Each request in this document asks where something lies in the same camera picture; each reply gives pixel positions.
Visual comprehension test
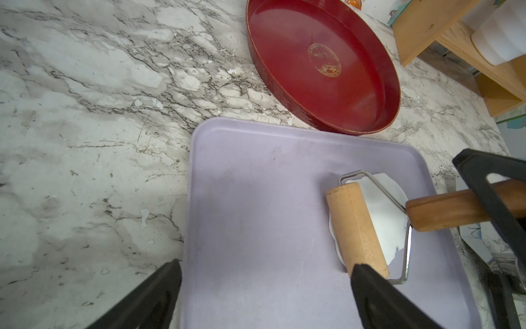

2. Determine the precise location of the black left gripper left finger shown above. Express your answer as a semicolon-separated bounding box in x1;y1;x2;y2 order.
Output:
89;259;182;328

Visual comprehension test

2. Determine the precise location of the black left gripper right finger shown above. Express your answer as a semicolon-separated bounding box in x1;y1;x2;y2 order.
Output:
351;264;441;328

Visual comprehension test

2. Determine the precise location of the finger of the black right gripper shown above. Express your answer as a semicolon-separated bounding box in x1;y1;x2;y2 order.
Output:
453;149;525;264

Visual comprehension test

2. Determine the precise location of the white dough piece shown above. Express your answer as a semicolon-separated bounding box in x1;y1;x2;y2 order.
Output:
329;173;408;267

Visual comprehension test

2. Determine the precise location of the lavender silicone mat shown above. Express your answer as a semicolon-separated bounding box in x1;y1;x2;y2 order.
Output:
179;117;482;329

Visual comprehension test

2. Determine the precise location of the white ribbed flower pot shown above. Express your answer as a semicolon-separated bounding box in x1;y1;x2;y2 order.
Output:
471;0;525;66

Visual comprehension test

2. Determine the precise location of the wooden shelf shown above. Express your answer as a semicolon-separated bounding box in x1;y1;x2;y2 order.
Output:
392;0;525;117

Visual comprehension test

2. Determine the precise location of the red round tray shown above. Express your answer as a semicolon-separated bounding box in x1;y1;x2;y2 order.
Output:
246;1;401;136

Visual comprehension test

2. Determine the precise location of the black handled strainer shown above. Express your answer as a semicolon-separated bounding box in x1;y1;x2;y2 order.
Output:
459;223;525;328

